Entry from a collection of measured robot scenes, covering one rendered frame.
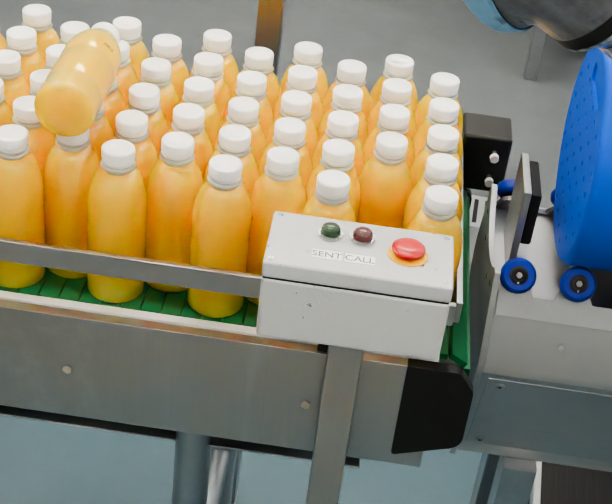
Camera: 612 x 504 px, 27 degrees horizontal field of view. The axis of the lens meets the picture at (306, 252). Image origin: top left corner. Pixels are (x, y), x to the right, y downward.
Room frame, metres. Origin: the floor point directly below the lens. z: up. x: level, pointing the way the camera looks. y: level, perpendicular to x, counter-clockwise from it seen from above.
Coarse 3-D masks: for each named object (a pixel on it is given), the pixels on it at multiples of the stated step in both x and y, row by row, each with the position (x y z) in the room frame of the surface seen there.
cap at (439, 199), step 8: (432, 192) 1.23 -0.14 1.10; (440, 192) 1.23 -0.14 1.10; (448, 192) 1.23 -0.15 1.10; (456, 192) 1.23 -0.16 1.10; (424, 200) 1.22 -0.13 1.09; (432, 200) 1.21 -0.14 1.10; (440, 200) 1.21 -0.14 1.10; (448, 200) 1.21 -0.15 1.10; (456, 200) 1.22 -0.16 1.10; (432, 208) 1.21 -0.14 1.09; (440, 208) 1.21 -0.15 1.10; (448, 208) 1.21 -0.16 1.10
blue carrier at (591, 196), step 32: (608, 64) 1.36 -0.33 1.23; (576, 96) 1.48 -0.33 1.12; (608, 96) 1.31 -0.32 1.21; (576, 128) 1.43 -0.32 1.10; (608, 128) 1.28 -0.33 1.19; (576, 160) 1.38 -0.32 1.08; (608, 160) 1.26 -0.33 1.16; (576, 192) 1.32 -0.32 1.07; (608, 192) 1.24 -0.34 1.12; (576, 224) 1.28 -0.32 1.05; (608, 224) 1.24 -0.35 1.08; (576, 256) 1.26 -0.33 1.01; (608, 256) 1.26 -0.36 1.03
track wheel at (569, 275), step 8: (568, 272) 1.28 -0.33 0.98; (576, 272) 1.28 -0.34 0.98; (584, 272) 1.28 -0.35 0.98; (560, 280) 1.28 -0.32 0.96; (568, 280) 1.28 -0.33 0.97; (576, 280) 1.28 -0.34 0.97; (584, 280) 1.28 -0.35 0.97; (592, 280) 1.28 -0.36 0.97; (560, 288) 1.28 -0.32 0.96; (568, 288) 1.27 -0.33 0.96; (576, 288) 1.27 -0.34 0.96; (584, 288) 1.27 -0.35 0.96; (592, 288) 1.27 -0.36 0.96; (568, 296) 1.27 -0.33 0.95; (576, 296) 1.27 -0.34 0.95; (584, 296) 1.27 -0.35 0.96
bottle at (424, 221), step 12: (420, 216) 1.22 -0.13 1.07; (432, 216) 1.21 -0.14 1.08; (444, 216) 1.21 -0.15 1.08; (456, 216) 1.23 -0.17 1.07; (408, 228) 1.22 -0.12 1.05; (420, 228) 1.21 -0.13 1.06; (432, 228) 1.20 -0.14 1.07; (444, 228) 1.20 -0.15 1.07; (456, 228) 1.21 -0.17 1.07; (456, 240) 1.21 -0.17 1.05; (456, 252) 1.20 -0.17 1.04; (456, 264) 1.21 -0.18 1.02; (456, 276) 1.22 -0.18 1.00
